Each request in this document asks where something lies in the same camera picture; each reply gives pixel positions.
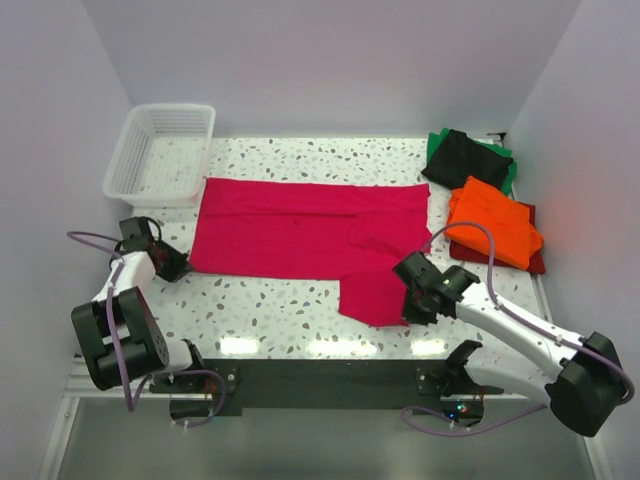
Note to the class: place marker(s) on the folded black t shirt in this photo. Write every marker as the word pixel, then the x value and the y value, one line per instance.
pixel 467 160

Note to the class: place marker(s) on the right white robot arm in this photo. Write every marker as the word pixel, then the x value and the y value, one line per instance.
pixel 579 378

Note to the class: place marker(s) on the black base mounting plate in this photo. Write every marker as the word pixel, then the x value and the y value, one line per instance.
pixel 319 384

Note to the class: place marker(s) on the folded orange t shirt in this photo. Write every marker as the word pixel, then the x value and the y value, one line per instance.
pixel 516 239

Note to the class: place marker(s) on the folded green t shirt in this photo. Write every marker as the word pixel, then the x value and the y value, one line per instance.
pixel 505 167

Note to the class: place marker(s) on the crimson pink t shirt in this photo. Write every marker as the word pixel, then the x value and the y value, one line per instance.
pixel 301 231

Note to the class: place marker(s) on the aluminium frame rail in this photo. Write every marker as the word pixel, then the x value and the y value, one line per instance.
pixel 80 385

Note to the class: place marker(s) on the folded dark red t shirt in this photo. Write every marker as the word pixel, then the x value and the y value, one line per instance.
pixel 470 244

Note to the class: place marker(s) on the white plastic basket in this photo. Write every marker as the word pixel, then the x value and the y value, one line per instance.
pixel 161 155

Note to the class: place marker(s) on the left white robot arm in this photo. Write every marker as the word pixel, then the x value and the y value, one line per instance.
pixel 118 334

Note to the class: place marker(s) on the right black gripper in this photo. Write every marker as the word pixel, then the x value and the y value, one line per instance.
pixel 410 316

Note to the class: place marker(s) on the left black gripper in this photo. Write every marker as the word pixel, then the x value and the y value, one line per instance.
pixel 180 266

